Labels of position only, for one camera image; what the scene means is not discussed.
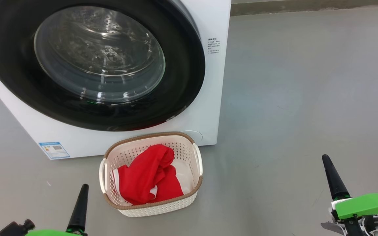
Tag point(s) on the green and white right gripper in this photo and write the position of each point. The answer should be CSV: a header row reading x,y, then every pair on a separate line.
x,y
366,205

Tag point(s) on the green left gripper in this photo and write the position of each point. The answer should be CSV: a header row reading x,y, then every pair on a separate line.
x,y
51,232

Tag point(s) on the red cloth garment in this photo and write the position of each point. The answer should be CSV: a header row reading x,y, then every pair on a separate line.
x,y
143,177

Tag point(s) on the black round washer door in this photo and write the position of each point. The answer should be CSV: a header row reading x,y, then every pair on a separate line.
x,y
11,65

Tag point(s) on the cream laundry basket brown rim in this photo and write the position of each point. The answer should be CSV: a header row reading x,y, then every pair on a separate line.
x,y
156,209

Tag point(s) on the white front-load washing machine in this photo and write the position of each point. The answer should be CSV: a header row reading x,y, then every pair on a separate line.
x,y
208,98

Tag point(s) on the stainless steel washing machine drum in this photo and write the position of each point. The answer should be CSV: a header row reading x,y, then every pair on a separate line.
x,y
103,55

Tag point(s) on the blue energy label sticker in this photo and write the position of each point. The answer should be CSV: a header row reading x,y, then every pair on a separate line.
x,y
54,150

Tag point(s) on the black left wrist connector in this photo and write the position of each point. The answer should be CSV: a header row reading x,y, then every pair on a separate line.
x,y
15,227

